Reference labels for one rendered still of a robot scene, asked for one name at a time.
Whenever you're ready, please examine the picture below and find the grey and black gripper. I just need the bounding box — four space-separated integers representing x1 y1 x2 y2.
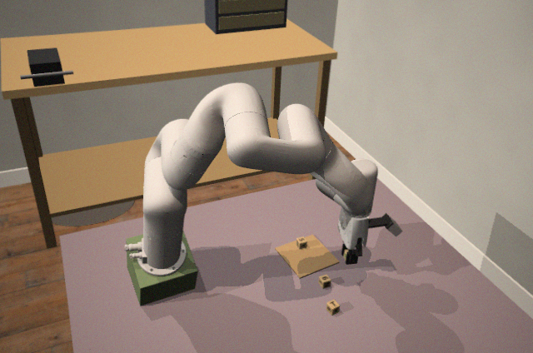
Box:
338 208 371 265

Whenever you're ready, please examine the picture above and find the tan flat mat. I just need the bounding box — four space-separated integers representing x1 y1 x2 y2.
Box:
275 235 339 278

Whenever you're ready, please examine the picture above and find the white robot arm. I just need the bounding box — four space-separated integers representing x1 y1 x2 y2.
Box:
125 82 378 276

